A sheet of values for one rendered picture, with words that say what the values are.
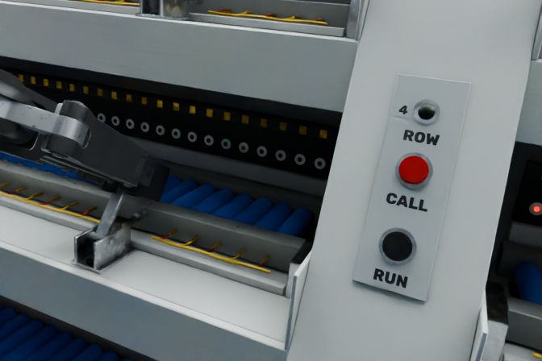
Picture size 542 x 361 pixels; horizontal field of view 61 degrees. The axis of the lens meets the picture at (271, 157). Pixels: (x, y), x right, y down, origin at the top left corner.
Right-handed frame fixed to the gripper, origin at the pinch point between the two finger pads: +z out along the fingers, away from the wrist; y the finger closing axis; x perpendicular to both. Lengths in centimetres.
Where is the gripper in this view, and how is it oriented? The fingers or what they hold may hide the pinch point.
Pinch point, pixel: (127, 172)
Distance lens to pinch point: 36.7
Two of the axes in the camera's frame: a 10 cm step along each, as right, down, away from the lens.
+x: 2.7, -9.4, 1.9
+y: 9.2, 1.9, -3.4
